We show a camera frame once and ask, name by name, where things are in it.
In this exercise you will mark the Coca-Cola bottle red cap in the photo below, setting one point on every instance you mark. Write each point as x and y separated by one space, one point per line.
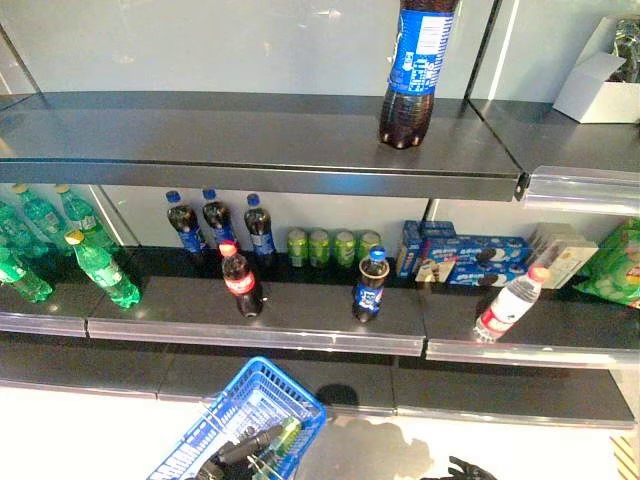
242 285

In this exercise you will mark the green drink can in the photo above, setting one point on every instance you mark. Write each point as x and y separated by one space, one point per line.
344 247
297 246
318 246
369 241

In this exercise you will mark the dark shelf upright post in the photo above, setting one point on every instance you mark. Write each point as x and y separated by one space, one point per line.
482 50

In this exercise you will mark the shelf board with clear strip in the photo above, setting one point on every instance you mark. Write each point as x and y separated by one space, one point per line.
575 150

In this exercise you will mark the long blue Oreo box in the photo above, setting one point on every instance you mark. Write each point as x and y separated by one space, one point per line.
475 252

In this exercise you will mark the black shelf with price strips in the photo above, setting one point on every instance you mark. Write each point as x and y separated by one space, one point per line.
310 310

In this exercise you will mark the water bottle red label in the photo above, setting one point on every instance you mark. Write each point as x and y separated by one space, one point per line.
507 307

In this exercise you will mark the white cardboard box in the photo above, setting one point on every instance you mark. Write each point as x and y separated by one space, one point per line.
590 92

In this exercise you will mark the tall blue Oreo box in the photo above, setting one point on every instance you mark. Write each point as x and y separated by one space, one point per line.
409 250

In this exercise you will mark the brown white snack pack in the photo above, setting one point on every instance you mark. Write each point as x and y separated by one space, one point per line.
431 273

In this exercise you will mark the beige carton box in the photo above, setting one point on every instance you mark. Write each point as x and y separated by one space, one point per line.
550 242
570 262

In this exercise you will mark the flat blue Oreo box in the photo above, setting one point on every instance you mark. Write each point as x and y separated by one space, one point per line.
480 279

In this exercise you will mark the dark packaged items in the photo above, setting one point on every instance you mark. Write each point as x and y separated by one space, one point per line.
627 50

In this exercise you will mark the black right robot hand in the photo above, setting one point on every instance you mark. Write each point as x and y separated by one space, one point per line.
470 471

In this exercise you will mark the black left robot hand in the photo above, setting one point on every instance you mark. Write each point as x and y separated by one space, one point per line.
240 450

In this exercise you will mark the blue plastic shopping basket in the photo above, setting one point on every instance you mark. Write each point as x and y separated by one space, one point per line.
250 395

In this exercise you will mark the dark metal shelf board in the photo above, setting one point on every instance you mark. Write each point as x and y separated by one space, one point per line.
200 145

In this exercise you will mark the green striped object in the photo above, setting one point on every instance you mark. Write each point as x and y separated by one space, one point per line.
286 434

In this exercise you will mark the small Pepsi bottle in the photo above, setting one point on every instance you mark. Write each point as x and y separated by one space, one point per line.
259 227
370 290
186 225
217 217

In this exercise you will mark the small blue Oreo box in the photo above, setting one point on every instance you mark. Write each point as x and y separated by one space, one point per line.
438 229

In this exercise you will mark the large Pepsi cola bottle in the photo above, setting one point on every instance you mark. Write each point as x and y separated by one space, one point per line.
415 60

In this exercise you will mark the black bottom shelf board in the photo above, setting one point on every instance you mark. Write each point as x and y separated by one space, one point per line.
450 387

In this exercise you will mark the light wooden slatted object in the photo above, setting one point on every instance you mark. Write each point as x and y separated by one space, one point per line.
627 457

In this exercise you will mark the green Sprite bottle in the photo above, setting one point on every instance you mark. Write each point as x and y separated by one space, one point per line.
102 272
82 212
12 230
40 215
22 280

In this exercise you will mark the green chips bag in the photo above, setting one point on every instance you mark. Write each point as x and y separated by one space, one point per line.
612 265

